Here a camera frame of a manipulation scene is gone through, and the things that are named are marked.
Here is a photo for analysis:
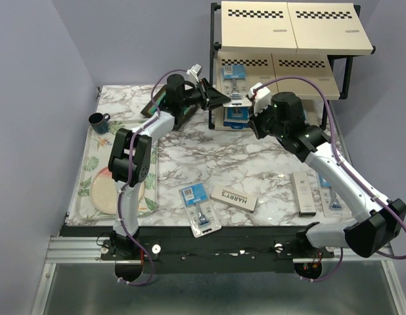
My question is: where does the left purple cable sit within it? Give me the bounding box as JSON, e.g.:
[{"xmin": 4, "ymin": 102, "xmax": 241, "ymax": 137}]
[{"xmin": 116, "ymin": 68, "xmax": 194, "ymax": 288}]

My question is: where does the purple cable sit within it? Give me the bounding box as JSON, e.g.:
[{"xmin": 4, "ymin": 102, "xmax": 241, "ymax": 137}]
[
  {"xmin": 116, "ymin": 68, "xmax": 194, "ymax": 288},
  {"xmin": 252, "ymin": 75, "xmax": 406, "ymax": 283}
]

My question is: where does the pink cream round plate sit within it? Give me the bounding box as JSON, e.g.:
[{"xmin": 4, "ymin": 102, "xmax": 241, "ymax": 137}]
[{"xmin": 89, "ymin": 165, "xmax": 147, "ymax": 215}]

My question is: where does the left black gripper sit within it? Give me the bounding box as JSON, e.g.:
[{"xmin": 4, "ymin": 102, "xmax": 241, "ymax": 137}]
[{"xmin": 179, "ymin": 77, "xmax": 230, "ymax": 111}]

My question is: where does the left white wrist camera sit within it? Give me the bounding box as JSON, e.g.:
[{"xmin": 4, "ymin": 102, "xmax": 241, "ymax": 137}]
[{"xmin": 187, "ymin": 64, "xmax": 202, "ymax": 83}]

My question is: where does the middle right beige shelf board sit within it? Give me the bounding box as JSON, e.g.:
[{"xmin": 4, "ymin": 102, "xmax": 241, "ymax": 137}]
[{"xmin": 272, "ymin": 54, "xmax": 340, "ymax": 100}]

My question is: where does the bottom left beige shelf board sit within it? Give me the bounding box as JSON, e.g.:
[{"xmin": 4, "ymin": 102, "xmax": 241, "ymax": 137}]
[{"xmin": 213, "ymin": 105, "xmax": 251, "ymax": 131}]

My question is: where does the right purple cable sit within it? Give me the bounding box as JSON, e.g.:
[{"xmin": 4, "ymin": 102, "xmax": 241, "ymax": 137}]
[{"xmin": 252, "ymin": 75, "xmax": 406, "ymax": 283}]

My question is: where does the middle left beige shelf board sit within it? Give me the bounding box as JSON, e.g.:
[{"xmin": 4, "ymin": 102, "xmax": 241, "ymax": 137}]
[{"xmin": 216, "ymin": 51, "xmax": 275, "ymax": 96}]

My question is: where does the white Harry's box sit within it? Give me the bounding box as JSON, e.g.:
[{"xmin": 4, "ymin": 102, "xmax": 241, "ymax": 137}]
[{"xmin": 211, "ymin": 185, "xmax": 258, "ymax": 213}]

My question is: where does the aluminium rail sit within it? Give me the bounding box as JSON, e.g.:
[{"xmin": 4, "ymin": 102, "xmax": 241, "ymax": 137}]
[{"xmin": 45, "ymin": 237, "xmax": 390, "ymax": 264}]

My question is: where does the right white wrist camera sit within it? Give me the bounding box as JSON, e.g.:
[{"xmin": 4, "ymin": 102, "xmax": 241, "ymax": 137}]
[{"xmin": 247, "ymin": 83, "xmax": 272, "ymax": 116}]

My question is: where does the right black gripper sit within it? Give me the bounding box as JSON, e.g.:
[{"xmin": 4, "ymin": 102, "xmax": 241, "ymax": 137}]
[{"xmin": 246, "ymin": 100, "xmax": 286, "ymax": 140}]

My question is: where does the tall white slim box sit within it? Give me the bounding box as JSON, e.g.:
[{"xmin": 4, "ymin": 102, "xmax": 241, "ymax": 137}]
[{"xmin": 290, "ymin": 172, "xmax": 317, "ymax": 217}]

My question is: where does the square green ceramic plate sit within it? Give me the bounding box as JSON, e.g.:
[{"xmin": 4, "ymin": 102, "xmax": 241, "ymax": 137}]
[{"xmin": 141, "ymin": 85, "xmax": 198, "ymax": 131}]

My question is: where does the floral leaf serving tray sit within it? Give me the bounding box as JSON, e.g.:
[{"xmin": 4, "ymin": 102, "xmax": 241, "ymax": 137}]
[{"xmin": 70, "ymin": 120, "xmax": 158, "ymax": 225}]

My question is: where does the blister razor pack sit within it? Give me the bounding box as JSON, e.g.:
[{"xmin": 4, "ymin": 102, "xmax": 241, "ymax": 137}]
[
  {"xmin": 220, "ymin": 64, "xmax": 250, "ymax": 108},
  {"xmin": 179, "ymin": 183, "xmax": 221, "ymax": 238},
  {"xmin": 317, "ymin": 173, "xmax": 346, "ymax": 218}
]

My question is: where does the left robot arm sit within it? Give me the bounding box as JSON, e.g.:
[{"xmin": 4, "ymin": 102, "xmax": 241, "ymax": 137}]
[{"xmin": 108, "ymin": 68, "xmax": 231, "ymax": 259}]

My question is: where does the dark blue mug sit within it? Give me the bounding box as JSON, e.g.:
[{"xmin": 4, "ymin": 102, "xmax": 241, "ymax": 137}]
[{"xmin": 88, "ymin": 112, "xmax": 111, "ymax": 135}]

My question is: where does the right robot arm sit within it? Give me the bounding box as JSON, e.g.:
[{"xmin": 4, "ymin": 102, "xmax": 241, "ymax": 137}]
[{"xmin": 248, "ymin": 88, "xmax": 406, "ymax": 258}]

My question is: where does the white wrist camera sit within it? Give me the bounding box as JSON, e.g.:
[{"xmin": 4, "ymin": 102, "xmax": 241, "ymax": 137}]
[
  {"xmin": 187, "ymin": 64, "xmax": 202, "ymax": 83},
  {"xmin": 247, "ymin": 83, "xmax": 272, "ymax": 116}
]

